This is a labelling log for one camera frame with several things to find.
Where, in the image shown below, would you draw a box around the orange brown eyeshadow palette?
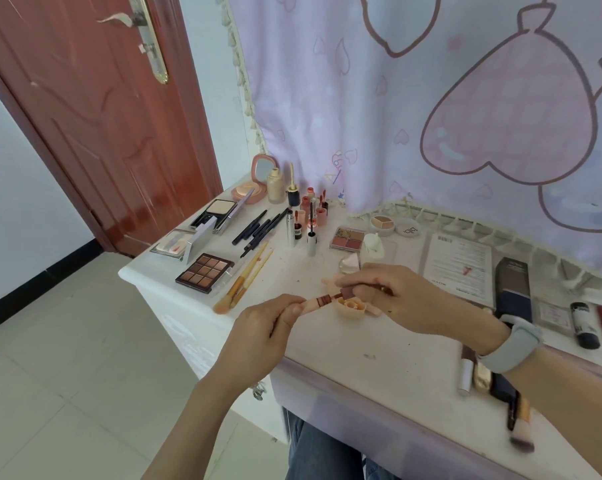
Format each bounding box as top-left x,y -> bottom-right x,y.
174,253 -> 236,295

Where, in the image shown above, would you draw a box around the person's left hand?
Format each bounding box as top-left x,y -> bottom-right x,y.
216,293 -> 307,395

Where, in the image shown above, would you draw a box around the small brown bottle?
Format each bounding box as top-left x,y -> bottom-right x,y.
569,301 -> 601,351

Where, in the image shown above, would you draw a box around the lilac cartoon cloth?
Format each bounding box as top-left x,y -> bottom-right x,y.
218,0 -> 602,285

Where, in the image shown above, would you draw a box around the navy lipstick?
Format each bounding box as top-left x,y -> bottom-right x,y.
489,372 -> 519,403

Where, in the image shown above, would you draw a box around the white table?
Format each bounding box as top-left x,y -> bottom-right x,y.
118,172 -> 602,480

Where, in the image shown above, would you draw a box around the black eyeliner pencil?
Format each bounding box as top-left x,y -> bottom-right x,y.
240,207 -> 292,259

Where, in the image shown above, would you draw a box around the beige foundation bottle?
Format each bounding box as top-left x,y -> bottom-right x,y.
266,167 -> 287,205

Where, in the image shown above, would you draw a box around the dark foundation box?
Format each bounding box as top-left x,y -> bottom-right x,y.
494,257 -> 534,325

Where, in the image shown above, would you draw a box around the silver square palette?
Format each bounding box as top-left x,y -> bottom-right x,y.
150,219 -> 216,265

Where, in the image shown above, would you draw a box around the pink cushion compact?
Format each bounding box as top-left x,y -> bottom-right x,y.
230,153 -> 276,205

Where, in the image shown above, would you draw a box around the round white powder compact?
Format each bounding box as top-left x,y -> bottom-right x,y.
369,214 -> 397,237

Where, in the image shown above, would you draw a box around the person's right hand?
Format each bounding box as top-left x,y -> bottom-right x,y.
334,263 -> 511,355

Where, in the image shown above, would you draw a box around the white smartwatch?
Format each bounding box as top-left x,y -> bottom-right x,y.
476,314 -> 544,375

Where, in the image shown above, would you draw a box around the paper instruction sheet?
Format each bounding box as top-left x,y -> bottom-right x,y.
420,233 -> 495,308

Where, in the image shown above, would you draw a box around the dark grey palette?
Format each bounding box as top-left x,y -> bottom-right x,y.
190,187 -> 256,235

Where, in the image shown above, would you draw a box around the wooden drawer lilac front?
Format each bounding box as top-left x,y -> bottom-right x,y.
270,359 -> 527,480

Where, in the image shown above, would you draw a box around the small red blush palette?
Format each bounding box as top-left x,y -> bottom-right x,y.
329,226 -> 399,261

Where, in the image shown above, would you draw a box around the round white compact lid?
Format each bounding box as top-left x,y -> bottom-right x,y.
394,217 -> 421,239

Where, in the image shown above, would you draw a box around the person's right forearm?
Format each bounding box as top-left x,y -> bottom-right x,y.
505,344 -> 602,480

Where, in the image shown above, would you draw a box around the small clear square compact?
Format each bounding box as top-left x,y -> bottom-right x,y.
533,299 -> 574,338

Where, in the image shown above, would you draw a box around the cream gold tube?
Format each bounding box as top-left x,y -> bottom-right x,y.
472,354 -> 493,394

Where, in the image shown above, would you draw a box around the person's blue jeans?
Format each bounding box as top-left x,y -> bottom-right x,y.
286,414 -> 401,480

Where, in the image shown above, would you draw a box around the black foundation bottle cap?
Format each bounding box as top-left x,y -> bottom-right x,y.
286,162 -> 301,207

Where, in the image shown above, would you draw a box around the brown wooden door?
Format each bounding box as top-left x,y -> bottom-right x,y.
0,0 -> 224,258

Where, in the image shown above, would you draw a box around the person's left forearm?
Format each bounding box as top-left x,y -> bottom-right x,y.
143,377 -> 262,480

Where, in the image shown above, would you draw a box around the peach foundation tube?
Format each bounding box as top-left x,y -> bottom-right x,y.
333,294 -> 367,319

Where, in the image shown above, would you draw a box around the yellow handled makeup brush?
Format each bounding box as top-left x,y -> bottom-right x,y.
213,241 -> 270,315

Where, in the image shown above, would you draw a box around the brass door handle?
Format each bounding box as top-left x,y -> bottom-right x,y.
97,0 -> 170,85

